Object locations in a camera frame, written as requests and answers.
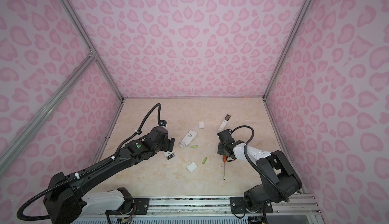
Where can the aluminium corner frame post left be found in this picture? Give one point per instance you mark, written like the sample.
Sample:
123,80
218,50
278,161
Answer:
82,31

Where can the aluminium corner frame post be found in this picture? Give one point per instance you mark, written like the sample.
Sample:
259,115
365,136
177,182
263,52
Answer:
82,31
300,18

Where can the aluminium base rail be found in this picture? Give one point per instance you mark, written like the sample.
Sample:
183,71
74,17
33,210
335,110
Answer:
301,209

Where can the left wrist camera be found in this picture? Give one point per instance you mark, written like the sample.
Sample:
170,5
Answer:
163,123

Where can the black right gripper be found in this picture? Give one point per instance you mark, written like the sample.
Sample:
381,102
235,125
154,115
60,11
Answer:
220,146

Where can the aluminium corner frame post right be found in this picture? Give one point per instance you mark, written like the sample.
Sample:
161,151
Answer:
300,18

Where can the slim white remote with display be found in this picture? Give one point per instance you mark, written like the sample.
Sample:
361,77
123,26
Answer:
224,123

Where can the white air conditioner remote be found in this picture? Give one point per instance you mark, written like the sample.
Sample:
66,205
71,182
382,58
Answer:
169,155

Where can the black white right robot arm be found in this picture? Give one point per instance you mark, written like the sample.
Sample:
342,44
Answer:
279,179

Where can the white remote with eco sticker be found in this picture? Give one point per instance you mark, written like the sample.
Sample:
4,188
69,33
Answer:
187,139

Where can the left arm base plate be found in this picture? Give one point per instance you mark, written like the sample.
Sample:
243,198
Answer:
137,206

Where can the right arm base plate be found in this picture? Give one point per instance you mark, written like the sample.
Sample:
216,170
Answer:
242,205

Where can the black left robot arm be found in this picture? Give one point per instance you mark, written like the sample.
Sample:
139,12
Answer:
69,196

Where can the aluminium diagonal frame bar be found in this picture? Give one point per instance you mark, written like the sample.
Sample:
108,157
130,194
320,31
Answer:
25,136

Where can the white battery cover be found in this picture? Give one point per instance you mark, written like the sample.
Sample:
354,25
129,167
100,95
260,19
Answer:
201,124
192,166

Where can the orange handled screwdriver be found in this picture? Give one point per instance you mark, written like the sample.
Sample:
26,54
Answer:
224,166

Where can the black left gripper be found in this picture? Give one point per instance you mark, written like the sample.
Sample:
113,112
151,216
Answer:
168,145

